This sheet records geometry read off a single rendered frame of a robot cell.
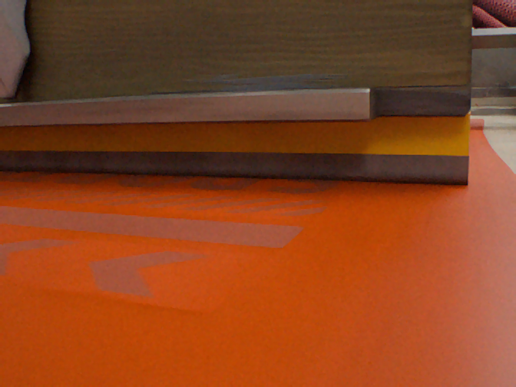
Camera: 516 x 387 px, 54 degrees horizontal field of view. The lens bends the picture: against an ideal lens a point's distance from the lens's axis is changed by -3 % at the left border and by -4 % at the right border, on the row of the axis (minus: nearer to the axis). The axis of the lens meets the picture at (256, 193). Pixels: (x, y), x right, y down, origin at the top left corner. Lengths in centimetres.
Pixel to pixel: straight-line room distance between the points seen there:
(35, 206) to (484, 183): 15
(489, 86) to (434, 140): 26
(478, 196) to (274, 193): 7
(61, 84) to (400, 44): 14
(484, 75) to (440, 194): 27
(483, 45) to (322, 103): 28
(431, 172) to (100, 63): 13
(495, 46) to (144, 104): 31
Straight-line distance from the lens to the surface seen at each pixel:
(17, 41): 24
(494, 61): 44
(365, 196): 17
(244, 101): 18
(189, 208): 16
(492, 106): 61
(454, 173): 19
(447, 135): 19
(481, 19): 150
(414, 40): 18
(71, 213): 17
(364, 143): 19
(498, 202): 17
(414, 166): 19
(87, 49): 23
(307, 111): 17
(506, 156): 27
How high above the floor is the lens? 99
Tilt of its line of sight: 11 degrees down
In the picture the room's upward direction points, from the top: 2 degrees counter-clockwise
